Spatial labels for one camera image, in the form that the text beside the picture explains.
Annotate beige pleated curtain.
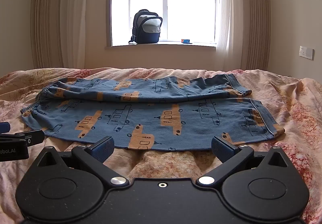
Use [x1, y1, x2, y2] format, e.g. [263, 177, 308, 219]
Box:
[30, 0, 73, 69]
[239, 0, 271, 71]

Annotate dark blue backpack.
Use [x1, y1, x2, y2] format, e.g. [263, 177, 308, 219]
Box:
[128, 9, 163, 45]

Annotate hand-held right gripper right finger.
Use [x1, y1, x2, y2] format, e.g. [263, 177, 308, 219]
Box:
[195, 136, 290, 188]

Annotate blue printed pants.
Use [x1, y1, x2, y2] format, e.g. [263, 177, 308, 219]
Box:
[21, 73, 286, 152]

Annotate white sheer curtain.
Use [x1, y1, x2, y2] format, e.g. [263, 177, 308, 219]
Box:
[59, 0, 112, 69]
[216, 0, 243, 57]

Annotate white window sill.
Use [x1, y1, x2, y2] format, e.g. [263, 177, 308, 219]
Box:
[104, 42, 218, 51]

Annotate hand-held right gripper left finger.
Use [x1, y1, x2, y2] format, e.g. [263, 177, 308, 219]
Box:
[35, 136, 129, 188]

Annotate white framed window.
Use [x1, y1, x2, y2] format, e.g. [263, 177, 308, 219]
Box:
[111, 0, 220, 44]

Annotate white wall socket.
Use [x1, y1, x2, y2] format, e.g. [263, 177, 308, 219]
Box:
[299, 45, 315, 60]

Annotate pink floral quilt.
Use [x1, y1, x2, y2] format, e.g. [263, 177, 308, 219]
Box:
[0, 67, 322, 224]

